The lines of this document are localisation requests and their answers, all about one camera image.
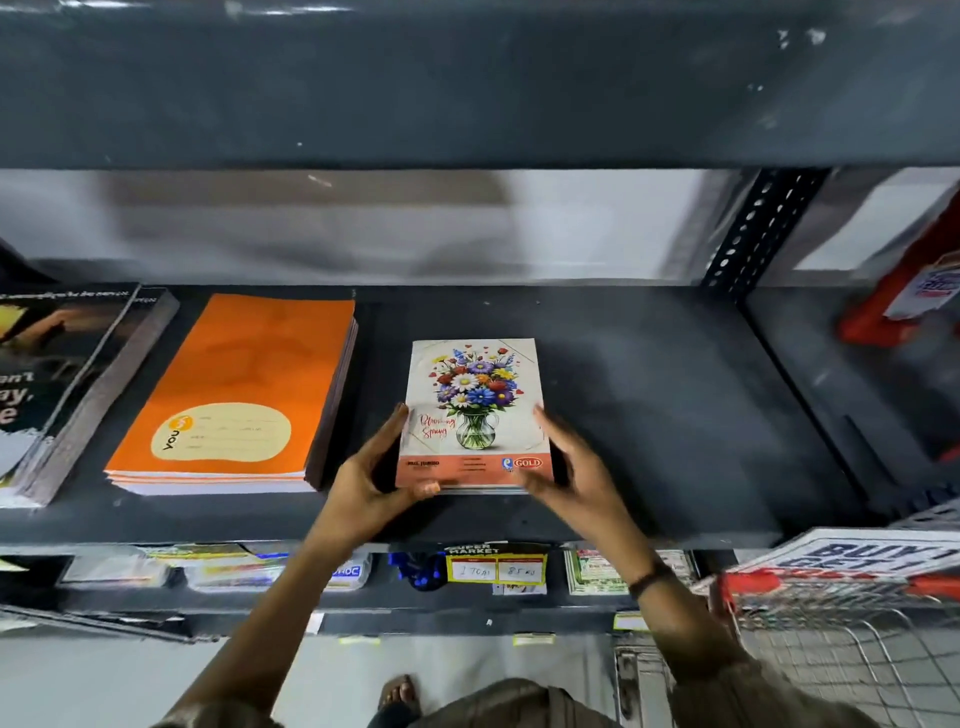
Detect person's left forearm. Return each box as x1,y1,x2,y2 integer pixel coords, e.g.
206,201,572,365
161,525,380,728

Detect person's brown trousers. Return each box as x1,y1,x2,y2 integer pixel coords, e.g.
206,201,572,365
416,678,625,728

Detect green and white packet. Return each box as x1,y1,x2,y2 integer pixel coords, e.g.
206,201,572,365
563,547,700,598

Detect clear plastic stationery packet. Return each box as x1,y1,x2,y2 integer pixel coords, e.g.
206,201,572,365
58,547,171,591

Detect white printed cart sign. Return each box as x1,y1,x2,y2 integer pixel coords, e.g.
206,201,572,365
729,528,960,583

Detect person's right hand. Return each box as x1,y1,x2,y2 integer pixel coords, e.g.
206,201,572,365
515,405,640,558

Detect person's right forearm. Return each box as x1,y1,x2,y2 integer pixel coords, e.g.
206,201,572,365
592,538,755,687

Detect red packet with white label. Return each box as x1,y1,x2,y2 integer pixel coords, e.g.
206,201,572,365
836,191,960,351

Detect person's brown shirt sleeve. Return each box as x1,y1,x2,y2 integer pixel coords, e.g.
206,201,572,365
666,658,885,728

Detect dark grey metal shelf unit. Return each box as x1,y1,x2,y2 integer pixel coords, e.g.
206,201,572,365
0,0,960,640

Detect stack of flower cover notebooks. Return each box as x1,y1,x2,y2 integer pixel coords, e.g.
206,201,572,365
395,337,556,497

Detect wire shopping cart red handle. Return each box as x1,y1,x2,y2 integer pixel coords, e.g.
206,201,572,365
690,568,960,728

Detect black wristband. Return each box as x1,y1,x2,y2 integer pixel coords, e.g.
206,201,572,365
627,561,678,600

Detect person's foot in sandal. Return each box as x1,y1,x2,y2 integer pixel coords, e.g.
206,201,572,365
377,674,423,715

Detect stack of orange notebooks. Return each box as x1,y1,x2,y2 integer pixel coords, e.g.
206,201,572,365
103,293,360,497

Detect person's left hand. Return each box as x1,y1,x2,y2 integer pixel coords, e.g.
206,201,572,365
318,402,442,546

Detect blue plastic object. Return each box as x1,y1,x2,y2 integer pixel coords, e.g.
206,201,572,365
388,551,449,592

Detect stack of dark cover books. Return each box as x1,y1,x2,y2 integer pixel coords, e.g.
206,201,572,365
0,282,181,510

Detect perforated black shelf upright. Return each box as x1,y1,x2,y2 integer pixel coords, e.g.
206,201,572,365
700,168,831,301

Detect yellow price label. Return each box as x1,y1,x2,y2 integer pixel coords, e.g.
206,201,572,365
445,546,549,587

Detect colourful clear plastic packet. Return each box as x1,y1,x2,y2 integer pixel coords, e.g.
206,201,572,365
183,551,373,594

